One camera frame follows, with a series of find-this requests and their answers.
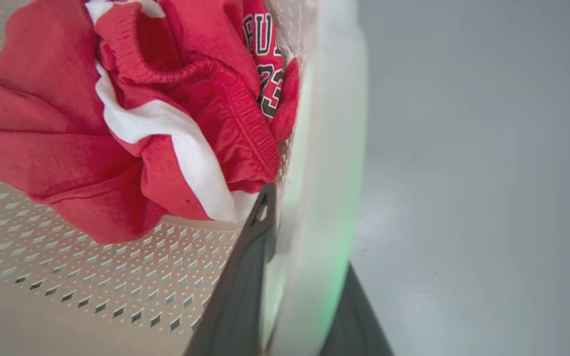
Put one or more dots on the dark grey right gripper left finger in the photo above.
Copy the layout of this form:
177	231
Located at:
238	296

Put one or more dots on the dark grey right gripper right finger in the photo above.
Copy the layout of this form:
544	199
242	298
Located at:
352	321

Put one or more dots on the white perforated laundry basket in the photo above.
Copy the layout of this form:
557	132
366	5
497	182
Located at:
92	282

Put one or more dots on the red and white sports garment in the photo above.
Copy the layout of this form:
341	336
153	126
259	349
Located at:
131	113

